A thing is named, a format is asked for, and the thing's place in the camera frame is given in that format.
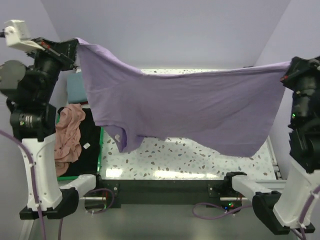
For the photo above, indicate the green plastic bin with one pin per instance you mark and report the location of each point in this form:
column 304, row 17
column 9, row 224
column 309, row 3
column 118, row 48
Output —
column 89, row 161

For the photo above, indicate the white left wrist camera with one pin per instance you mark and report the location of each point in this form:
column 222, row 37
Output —
column 17, row 36

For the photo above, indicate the folded blue t-shirt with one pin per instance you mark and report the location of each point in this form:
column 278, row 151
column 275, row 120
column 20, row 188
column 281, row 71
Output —
column 75, row 89

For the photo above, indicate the purple t-shirt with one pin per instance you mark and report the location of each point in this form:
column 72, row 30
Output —
column 229, row 111

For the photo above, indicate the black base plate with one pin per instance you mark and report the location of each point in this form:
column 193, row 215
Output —
column 115, row 193

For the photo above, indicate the black t-shirt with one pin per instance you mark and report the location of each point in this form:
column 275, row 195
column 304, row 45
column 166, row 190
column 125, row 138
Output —
column 87, row 121

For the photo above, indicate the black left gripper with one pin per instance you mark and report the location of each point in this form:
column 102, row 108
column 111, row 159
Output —
column 65, row 51

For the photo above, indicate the pink crumpled t-shirt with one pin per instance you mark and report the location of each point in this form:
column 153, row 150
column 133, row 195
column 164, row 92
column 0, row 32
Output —
column 67, row 148

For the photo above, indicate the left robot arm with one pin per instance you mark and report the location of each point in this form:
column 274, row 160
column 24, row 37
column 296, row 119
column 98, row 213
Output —
column 28, row 90

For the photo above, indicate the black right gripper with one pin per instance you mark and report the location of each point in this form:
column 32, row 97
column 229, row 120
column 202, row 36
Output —
column 298, row 64

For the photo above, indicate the aluminium frame rail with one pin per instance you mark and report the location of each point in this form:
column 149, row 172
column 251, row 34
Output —
column 274, row 161

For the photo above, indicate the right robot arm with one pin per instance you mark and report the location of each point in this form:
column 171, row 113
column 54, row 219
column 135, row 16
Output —
column 291, row 209

